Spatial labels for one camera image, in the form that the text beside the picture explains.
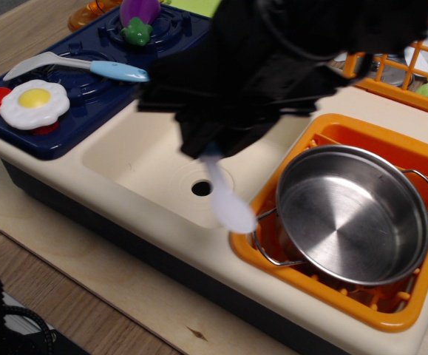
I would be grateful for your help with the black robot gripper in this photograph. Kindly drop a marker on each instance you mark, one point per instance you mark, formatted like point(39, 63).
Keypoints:
point(246, 71)

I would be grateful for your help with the blue handled white spoon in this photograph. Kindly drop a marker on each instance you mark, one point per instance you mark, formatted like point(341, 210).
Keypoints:
point(230, 210)

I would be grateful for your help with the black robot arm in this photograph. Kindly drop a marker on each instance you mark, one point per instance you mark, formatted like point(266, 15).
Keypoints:
point(387, 27)

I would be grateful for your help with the stainless steel pan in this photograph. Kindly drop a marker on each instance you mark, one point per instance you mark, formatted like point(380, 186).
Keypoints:
point(352, 215)

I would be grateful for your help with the navy blue toy stove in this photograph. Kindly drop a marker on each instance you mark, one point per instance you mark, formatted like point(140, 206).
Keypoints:
point(95, 100)

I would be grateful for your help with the purple toy eggplant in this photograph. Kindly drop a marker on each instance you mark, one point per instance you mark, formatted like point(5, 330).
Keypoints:
point(136, 18)

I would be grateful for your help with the orange transparent toy lid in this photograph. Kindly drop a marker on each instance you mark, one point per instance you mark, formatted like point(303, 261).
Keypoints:
point(90, 12)

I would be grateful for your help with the toy fried egg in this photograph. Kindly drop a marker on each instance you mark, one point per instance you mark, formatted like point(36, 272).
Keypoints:
point(34, 104)

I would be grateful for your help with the round metal lid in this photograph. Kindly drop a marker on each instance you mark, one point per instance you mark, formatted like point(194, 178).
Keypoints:
point(389, 75)

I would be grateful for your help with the light wooden board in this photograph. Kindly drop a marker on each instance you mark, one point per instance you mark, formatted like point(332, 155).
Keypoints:
point(102, 298)

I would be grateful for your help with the grey spatula blue handle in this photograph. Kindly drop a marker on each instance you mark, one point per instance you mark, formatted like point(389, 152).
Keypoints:
point(106, 69)

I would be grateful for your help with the orange wire rack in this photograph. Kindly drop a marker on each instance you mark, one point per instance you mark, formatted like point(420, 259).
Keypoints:
point(414, 61)

